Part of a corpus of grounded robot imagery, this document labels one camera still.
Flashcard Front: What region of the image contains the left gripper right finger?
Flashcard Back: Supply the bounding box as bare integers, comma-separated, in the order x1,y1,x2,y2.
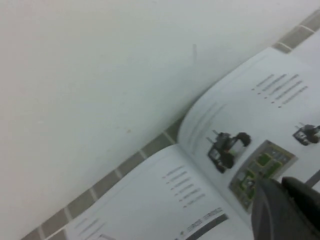
280,176,320,240

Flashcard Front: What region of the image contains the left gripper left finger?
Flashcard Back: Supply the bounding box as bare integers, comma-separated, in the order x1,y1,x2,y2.
250,177,316,240

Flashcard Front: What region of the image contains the white product catalogue book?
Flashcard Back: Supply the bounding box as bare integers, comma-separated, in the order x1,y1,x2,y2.
63,46,320,240

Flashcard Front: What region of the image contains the grey checkered tablecloth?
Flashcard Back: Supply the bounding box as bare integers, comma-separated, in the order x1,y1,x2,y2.
19,7,320,240

